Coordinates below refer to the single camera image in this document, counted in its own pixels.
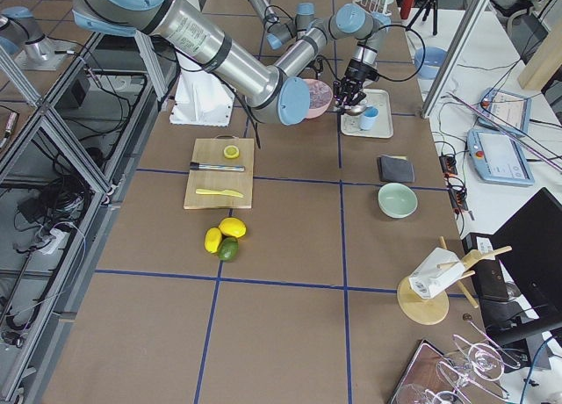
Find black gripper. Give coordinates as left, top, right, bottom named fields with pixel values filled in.
left=333, top=59, right=378, bottom=112

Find silver metal ice scoop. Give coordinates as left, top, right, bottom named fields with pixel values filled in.
left=334, top=105, right=367, bottom=116

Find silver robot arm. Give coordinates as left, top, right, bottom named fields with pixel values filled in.
left=248, top=0, right=315, bottom=50
left=73, top=0, right=391, bottom=126

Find light blue cup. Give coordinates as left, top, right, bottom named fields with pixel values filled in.
left=358, top=106, right=378, bottom=131

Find pink bowl with ice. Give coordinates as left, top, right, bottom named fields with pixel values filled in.
left=305, top=79, right=333, bottom=119

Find wooden cup stand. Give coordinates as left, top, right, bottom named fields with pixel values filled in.
left=397, top=236, right=512, bottom=325

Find cream serving tray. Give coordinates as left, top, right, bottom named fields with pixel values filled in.
left=340, top=89, right=393, bottom=139

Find dark grey folded cloth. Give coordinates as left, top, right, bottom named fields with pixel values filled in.
left=377, top=155, right=415, bottom=183

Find blue bowl on desk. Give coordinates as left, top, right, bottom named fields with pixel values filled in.
left=414, top=47, right=447, bottom=80

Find mint green bowl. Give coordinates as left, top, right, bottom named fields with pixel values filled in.
left=378, top=183, right=418, bottom=219

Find half lemon slice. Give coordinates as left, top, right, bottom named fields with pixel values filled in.
left=223, top=145, right=241, bottom=160

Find black tripod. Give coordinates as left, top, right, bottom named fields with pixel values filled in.
left=407, top=0, right=438, bottom=36

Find wooden cutting board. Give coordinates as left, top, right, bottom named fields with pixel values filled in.
left=184, top=138, right=255, bottom=210

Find near teach pendant tablet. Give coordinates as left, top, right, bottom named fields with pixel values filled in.
left=466, top=129, right=535, bottom=186

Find teach pendant tablet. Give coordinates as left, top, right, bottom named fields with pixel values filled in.
left=479, top=89, right=531, bottom=136
left=466, top=129, right=535, bottom=186

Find far teach pendant tablet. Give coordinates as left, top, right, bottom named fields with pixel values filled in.
left=479, top=89, right=531, bottom=136

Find yellow lemon upper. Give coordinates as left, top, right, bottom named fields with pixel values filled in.
left=219, top=217, right=247, bottom=238

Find yellow lemon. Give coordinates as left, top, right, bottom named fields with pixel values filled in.
left=219, top=217, right=247, bottom=238
left=204, top=227, right=223, bottom=254

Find yellow plastic knife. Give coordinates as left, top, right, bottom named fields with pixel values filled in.
left=195, top=188, right=244, bottom=198

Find green lime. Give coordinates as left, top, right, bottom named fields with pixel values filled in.
left=217, top=237, right=239, bottom=262

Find yellow lemon left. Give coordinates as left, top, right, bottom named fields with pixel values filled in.
left=204, top=227, right=223, bottom=254

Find white carton on stand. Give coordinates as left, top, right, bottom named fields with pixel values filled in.
left=408, top=248, right=465, bottom=299

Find black monitor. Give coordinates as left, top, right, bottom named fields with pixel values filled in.
left=491, top=187, right=561, bottom=345

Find upturned wine glasses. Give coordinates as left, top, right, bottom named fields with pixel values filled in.
left=389, top=335, right=522, bottom=403

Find white wire cup rack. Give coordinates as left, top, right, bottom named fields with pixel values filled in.
left=351, top=0, right=394, bottom=20

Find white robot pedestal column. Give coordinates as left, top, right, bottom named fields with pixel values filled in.
left=170, top=47, right=234, bottom=127

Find aluminium frame post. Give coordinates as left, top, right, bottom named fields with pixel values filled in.
left=421, top=0, right=490, bottom=119

